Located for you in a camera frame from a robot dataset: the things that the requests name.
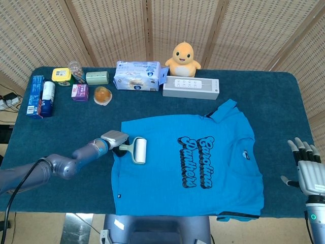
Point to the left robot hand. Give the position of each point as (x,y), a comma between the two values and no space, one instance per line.
(115,139)

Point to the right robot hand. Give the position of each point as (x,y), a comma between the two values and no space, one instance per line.
(308,172)

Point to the green lint roller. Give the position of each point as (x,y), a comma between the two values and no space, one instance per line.
(135,151)

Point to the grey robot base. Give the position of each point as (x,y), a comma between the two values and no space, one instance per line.
(156,228)

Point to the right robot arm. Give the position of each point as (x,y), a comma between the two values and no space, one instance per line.
(316,223)

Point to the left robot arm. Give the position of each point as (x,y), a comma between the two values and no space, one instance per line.
(56,165)

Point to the blue printed T-shirt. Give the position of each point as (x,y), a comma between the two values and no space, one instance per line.
(188,162)

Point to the dark blue table cloth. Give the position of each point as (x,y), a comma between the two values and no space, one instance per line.
(83,122)

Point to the orange jelly cup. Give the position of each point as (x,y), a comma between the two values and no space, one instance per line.
(102,96)

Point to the purple small carton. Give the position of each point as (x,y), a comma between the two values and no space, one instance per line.
(80,92)

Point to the green soap box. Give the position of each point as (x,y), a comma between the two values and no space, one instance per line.
(97,78)

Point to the blue tissue pack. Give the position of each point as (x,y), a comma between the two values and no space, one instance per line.
(138,76)

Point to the white and blue tube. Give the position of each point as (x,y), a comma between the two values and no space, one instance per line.
(48,99)

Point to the yellow lidded container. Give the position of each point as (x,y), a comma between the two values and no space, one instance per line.
(61,75)

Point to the white power strip box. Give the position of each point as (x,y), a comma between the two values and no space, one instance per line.
(190,87)

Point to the blue toothpaste box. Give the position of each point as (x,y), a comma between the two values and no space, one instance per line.
(34,96)

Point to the orange plush dinosaur toy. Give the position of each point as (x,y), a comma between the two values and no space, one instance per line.
(182,61)

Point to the white power strip with plugs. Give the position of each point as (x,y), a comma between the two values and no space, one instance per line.
(8,101)

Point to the folding woven screen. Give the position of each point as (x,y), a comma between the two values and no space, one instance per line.
(162,30)

